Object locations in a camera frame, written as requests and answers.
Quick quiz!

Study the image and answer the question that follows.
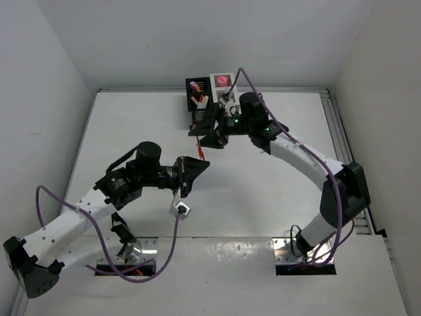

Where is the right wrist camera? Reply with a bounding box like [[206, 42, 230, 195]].
[[218, 95, 240, 117]]

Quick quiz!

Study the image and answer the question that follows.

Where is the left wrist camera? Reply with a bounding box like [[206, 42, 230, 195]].
[[169, 197, 191, 221]]

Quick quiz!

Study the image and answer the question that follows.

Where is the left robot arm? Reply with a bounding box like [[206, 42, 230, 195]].
[[3, 141, 210, 299]]

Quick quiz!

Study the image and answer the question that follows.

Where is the yellow tip white pen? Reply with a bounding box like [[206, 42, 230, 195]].
[[202, 95, 209, 109]]

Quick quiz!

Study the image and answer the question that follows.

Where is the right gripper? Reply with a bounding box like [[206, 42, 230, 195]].
[[190, 102, 254, 148]]

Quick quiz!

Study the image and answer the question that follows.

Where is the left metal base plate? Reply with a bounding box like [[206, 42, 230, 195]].
[[124, 238, 157, 264]]

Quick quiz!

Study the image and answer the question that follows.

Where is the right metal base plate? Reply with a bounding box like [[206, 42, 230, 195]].
[[272, 238, 332, 267]]

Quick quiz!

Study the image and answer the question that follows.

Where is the orange cap highlighter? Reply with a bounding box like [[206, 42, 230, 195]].
[[189, 81, 201, 93]]

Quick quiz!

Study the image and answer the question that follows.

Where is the thin orange cap marker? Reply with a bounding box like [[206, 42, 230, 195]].
[[191, 96, 199, 106]]

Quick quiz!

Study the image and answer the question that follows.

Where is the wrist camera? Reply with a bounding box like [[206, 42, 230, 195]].
[[218, 95, 240, 117], [169, 197, 191, 221]]

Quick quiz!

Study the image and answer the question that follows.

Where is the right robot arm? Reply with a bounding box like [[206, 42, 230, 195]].
[[189, 92, 371, 257]]

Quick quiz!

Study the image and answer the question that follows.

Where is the pink purple eraser block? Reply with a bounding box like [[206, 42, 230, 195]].
[[215, 75, 229, 88]]

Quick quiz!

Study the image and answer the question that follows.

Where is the black slotted pen holder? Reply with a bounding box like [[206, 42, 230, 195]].
[[185, 76, 213, 130]]

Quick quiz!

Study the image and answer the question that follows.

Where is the metal base plate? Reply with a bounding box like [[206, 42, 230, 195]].
[[272, 238, 332, 267], [124, 238, 157, 264]]

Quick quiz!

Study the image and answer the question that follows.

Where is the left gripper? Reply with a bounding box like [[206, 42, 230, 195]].
[[139, 155, 209, 198]]

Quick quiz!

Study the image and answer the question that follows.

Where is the white slotted pen holder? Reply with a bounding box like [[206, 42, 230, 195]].
[[209, 72, 239, 106]]

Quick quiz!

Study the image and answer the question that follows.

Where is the red grip gel pen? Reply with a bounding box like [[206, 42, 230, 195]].
[[196, 136, 206, 161]]

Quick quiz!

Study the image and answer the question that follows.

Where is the red cap white marker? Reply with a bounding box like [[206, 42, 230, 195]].
[[197, 95, 205, 109]]

